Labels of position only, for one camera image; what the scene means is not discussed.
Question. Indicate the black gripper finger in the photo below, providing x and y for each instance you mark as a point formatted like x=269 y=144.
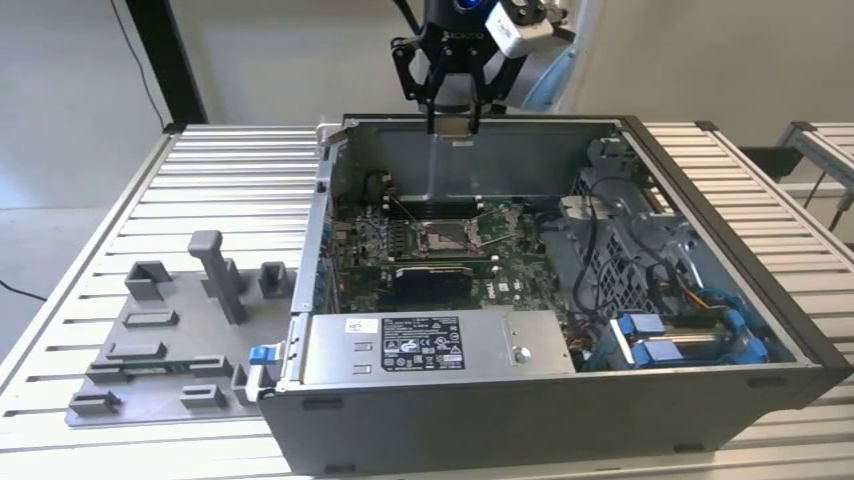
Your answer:
x=476 y=120
x=433 y=120

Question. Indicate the silver square CPU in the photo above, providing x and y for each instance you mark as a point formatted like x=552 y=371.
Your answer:
x=456 y=134

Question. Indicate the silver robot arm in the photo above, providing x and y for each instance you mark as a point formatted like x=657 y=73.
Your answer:
x=528 y=85

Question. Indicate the black RAM slot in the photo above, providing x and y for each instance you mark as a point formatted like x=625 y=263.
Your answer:
x=437 y=210
x=434 y=201

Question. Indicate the CPU socket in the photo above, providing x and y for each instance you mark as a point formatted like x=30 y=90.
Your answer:
x=446 y=237

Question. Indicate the long expansion slot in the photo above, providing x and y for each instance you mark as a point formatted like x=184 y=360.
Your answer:
x=444 y=259

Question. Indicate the green motherboard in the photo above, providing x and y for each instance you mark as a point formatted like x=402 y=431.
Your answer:
x=521 y=280

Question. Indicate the black graphics card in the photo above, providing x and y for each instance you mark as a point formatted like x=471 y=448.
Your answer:
x=430 y=285

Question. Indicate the grey metal disk bay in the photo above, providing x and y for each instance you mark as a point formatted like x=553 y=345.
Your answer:
x=621 y=270

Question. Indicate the black box under table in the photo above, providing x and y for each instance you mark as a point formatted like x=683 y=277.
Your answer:
x=768 y=162

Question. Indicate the blue disk carrier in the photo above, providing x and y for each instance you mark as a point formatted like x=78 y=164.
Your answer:
x=657 y=352
x=644 y=324

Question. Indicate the silver power supply unit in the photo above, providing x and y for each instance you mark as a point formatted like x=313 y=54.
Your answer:
x=334 y=350

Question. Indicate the aluminium side table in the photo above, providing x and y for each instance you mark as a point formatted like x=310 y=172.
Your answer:
x=817 y=145

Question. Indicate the blue plastic case latch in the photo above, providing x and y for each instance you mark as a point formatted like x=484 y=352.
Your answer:
x=262 y=354

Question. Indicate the dark grey PC case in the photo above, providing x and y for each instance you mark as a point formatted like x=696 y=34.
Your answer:
x=508 y=430

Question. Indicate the grey plastic parts rack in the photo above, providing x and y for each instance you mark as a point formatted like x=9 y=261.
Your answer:
x=188 y=395

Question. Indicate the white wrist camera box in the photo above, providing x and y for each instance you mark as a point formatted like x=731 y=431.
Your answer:
x=521 y=30

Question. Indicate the black metal post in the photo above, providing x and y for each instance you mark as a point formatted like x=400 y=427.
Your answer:
x=177 y=60

